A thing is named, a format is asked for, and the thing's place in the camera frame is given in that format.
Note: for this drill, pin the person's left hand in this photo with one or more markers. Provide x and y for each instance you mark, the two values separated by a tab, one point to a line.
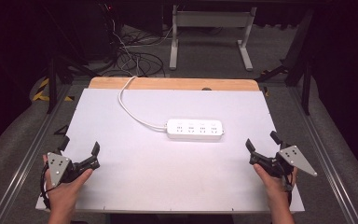
63	191

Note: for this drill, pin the black metal stand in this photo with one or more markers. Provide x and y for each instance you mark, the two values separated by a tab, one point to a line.
52	88
306	88

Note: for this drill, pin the yellow black hazard tape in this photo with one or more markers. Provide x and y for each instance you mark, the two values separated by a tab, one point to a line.
40	96

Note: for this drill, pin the black triangular bracket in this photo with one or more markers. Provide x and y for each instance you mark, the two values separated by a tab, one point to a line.
62	130

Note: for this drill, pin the white table cover sheet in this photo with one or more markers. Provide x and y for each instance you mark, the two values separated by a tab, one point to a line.
167	177

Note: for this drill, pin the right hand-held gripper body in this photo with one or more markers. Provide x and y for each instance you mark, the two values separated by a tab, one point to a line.
273	165

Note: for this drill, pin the white power strip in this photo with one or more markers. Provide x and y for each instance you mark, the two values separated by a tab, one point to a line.
195	129

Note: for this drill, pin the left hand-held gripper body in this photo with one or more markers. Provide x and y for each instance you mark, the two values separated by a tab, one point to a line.
62	169

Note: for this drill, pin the dark equipment box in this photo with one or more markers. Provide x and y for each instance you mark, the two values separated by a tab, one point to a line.
101	31

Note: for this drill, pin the aluminium floor rail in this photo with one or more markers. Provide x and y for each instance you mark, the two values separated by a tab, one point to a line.
21	162
326	162

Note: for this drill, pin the white metal desk frame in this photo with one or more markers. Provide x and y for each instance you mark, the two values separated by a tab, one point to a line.
211	19

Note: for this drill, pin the person's right hand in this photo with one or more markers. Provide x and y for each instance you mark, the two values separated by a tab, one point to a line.
275	189

